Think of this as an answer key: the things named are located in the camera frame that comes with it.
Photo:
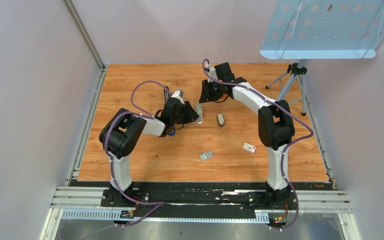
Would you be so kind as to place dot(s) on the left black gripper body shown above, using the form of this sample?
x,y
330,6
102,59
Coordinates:
x,y
180,117

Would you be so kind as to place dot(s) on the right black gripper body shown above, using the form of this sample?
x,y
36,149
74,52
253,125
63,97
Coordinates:
x,y
216,92

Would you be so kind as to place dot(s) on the beige grey stapler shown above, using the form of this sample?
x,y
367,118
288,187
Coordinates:
x,y
199,112

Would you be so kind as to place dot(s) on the small silver stapler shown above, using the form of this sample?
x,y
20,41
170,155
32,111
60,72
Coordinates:
x,y
220,120

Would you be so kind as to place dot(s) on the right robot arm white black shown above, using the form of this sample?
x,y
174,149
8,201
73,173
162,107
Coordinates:
x,y
275,124

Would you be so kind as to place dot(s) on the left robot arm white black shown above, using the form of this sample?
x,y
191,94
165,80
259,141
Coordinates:
x,y
120,135

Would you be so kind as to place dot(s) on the grey staple block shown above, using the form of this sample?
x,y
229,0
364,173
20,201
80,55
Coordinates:
x,y
206,155

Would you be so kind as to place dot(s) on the small white label card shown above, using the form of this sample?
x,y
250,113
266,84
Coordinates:
x,y
249,148

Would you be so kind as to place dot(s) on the grey tripod stand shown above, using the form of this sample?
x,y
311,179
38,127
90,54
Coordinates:
x,y
297,72

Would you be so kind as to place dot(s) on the light blue perforated tray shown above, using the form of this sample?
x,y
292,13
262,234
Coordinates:
x,y
324,29

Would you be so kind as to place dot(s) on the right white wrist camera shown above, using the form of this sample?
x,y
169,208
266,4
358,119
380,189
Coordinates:
x,y
210,73

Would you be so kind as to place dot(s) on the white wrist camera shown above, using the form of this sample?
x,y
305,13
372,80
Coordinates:
x,y
210,73
178,94

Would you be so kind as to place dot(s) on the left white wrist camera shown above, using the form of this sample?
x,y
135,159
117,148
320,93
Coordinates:
x,y
178,94

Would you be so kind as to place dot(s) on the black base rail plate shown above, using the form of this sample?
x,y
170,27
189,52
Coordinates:
x,y
190,199

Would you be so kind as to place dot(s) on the white slotted cable duct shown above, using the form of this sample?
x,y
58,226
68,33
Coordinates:
x,y
120,215

